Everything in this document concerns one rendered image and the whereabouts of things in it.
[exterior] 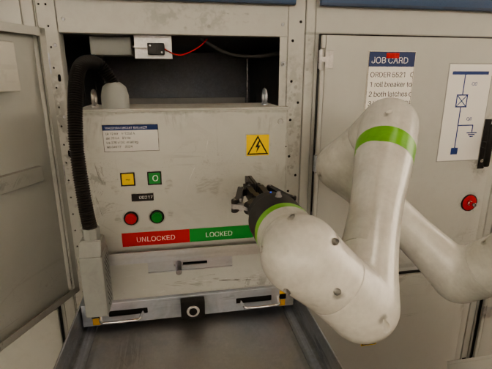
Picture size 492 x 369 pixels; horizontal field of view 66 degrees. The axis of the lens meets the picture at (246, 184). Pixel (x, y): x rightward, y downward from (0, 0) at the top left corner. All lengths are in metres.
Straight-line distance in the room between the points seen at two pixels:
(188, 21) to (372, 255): 0.77
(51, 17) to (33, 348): 0.95
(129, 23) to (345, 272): 0.84
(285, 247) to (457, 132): 1.00
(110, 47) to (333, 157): 0.67
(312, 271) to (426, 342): 1.24
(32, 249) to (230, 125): 0.62
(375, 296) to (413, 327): 1.07
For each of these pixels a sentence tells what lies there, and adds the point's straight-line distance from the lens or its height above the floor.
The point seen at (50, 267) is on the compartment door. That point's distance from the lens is 1.22.
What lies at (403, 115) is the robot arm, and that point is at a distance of 0.83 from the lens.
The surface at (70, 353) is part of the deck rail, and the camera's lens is 1.00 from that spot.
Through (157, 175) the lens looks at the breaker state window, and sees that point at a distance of 0.91.
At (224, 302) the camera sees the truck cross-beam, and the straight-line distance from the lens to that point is 1.04.
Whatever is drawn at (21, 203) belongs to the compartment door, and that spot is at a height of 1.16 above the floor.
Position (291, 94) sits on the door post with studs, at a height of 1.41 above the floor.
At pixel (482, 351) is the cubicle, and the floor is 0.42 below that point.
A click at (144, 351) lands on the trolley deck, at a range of 1.00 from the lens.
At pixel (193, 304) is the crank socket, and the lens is 1.01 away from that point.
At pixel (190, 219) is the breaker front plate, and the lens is 0.94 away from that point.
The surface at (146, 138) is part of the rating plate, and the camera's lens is 0.89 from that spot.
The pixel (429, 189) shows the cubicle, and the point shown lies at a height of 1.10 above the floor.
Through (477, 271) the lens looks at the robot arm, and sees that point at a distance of 1.02.
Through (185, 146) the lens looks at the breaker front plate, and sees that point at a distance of 0.89.
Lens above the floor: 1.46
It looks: 16 degrees down
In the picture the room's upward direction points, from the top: straight up
